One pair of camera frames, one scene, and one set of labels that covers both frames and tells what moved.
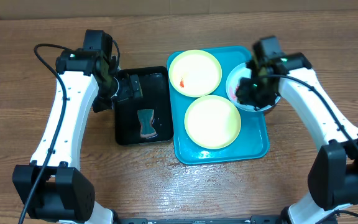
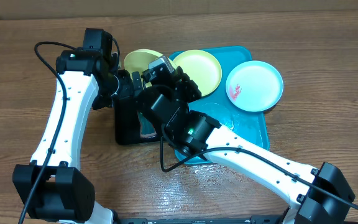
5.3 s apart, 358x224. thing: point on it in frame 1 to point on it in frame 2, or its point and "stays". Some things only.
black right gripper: (245, 98) to (185, 81)
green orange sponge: (146, 129) stays
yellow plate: (195, 73) stays
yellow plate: (212, 122) to (138, 60)
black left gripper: (128, 81) stays
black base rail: (268, 219) stays
